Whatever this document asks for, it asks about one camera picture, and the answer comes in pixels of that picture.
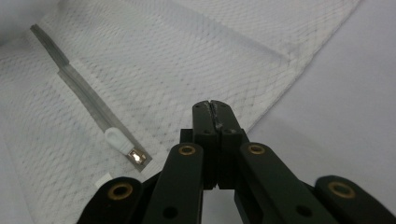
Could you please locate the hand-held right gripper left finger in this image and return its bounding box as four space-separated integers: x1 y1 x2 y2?
179 99 219 191

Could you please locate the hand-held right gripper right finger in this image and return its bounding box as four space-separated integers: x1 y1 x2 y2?
210 99 250 191

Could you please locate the white mesh laundry bag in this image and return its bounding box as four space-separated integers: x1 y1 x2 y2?
0 0 364 224

